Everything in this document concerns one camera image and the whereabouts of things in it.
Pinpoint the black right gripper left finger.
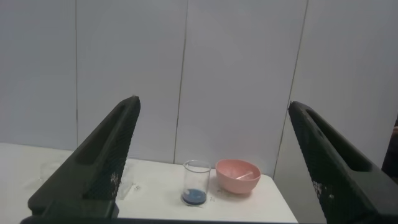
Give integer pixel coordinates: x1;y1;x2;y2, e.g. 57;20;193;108
27;95;141;218

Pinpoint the clear glass beaker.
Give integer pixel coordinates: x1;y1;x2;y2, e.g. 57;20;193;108
181;159;212;207

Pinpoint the pink bowl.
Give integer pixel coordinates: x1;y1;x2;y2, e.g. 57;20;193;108
215;159;262;195

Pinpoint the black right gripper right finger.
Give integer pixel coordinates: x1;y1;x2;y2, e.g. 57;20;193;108
287;100;398;224

